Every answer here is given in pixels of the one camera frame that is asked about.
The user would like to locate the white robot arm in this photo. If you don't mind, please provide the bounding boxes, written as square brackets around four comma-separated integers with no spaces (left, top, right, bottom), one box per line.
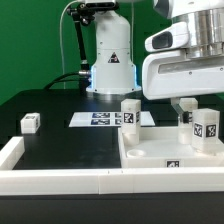
[84,0,224,100]

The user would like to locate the white U-shaped obstacle fence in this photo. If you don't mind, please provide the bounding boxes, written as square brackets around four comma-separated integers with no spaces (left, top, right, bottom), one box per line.
[0,136,224,196]

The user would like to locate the white cable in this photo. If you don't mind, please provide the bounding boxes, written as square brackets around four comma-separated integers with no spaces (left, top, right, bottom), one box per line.
[59,0,86,76]

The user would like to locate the white marker base plate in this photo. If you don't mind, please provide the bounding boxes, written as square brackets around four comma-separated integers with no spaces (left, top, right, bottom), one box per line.
[68,111,156,128]

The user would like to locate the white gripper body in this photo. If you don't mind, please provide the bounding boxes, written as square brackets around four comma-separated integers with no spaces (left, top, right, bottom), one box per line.
[142,50,224,100]

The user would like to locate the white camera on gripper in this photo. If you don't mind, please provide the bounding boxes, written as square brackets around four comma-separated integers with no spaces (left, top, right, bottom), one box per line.
[145,22,190,53]

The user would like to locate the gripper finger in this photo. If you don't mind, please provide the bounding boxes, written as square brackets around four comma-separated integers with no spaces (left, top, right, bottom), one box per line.
[171,98,192,124]

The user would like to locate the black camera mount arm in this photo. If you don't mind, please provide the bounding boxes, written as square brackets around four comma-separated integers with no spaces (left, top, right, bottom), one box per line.
[66,0,119,70]

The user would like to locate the black cable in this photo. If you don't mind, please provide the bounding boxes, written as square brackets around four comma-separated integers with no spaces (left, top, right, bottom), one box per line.
[43,69,92,90]

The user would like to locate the white square tabletop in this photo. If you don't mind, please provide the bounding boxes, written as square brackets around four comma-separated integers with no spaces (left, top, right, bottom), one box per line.
[118,127,224,168]

